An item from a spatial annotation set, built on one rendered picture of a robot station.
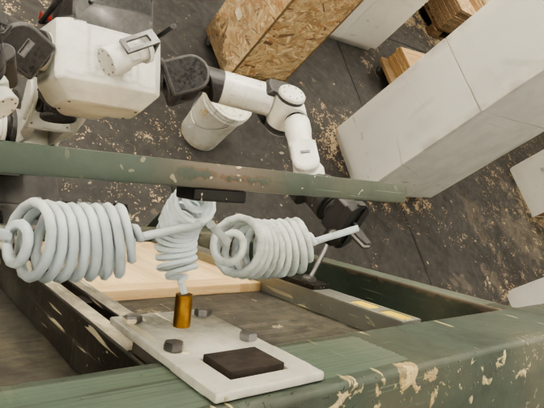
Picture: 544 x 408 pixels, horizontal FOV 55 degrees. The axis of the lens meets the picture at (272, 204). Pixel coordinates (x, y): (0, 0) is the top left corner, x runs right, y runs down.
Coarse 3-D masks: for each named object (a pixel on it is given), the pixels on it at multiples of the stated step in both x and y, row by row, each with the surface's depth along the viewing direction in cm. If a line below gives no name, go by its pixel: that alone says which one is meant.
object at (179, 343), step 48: (192, 192) 40; (240, 192) 43; (0, 240) 105; (192, 240) 48; (48, 288) 72; (48, 336) 71; (96, 336) 57; (144, 336) 45; (192, 336) 46; (240, 336) 46; (192, 384) 37; (240, 384) 37; (288, 384) 38
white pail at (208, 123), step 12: (204, 96) 287; (192, 108) 304; (204, 108) 290; (216, 108) 283; (228, 108) 290; (192, 120) 299; (204, 120) 293; (216, 120) 290; (228, 120) 287; (240, 120) 290; (192, 132) 304; (204, 132) 299; (216, 132) 298; (228, 132) 302; (192, 144) 309; (204, 144) 308; (216, 144) 313
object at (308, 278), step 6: (330, 228) 110; (324, 234) 110; (330, 240) 109; (336, 240) 109; (324, 246) 109; (324, 252) 109; (318, 258) 109; (318, 264) 108; (312, 270) 108; (306, 276) 107; (312, 276) 107
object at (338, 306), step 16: (208, 256) 134; (272, 288) 113; (288, 288) 109; (304, 288) 105; (304, 304) 105; (320, 304) 101; (336, 304) 98; (352, 304) 95; (336, 320) 98; (352, 320) 94; (368, 320) 91; (384, 320) 89; (400, 320) 87; (416, 320) 88
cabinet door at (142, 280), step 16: (144, 256) 136; (128, 272) 114; (144, 272) 116; (160, 272) 117; (192, 272) 121; (208, 272) 122; (96, 288) 96; (112, 288) 97; (128, 288) 98; (144, 288) 99; (160, 288) 101; (176, 288) 103; (192, 288) 105; (208, 288) 108; (224, 288) 110; (240, 288) 113; (256, 288) 115
